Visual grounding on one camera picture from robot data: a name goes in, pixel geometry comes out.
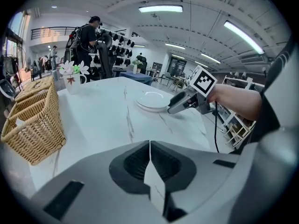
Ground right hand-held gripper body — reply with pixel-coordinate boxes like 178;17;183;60
184;65;218;115

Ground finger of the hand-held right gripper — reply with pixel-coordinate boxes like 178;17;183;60
167;101;189;115
168;91;189;108

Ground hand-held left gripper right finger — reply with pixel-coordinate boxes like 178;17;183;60
150;140;242;204

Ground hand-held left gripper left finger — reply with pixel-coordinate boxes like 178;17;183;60
30;140;151;222

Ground white round plate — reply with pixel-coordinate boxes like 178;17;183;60
135;91;170;109
136;103;169;113

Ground person's right forearm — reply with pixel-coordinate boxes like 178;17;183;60
206;84;263;121

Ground blue cloth covered table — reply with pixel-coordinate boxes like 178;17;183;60
119;70;154;86

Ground white vase with green plant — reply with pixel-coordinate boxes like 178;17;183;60
131;58;144;75

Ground ceiling tube light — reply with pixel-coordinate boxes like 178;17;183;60
138;5;184;13
223;20;265;55

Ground woven wicker basket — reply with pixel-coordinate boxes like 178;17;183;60
0;76;67;166

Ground rows of black caps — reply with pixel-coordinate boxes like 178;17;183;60
107;31;135;67

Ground tall black headrest chair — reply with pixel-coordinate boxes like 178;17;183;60
94;33;117;80

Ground white paper napkin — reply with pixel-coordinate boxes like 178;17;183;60
14;118;32;128

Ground white mug with artificial flowers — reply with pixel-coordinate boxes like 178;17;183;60
58;60;91;95

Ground black balcony railing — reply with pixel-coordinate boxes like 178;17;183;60
30;26;78;41

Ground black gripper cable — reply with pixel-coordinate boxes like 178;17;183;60
214;101;221;154

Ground light wooden frame stand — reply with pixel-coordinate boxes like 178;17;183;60
221;101;256;149

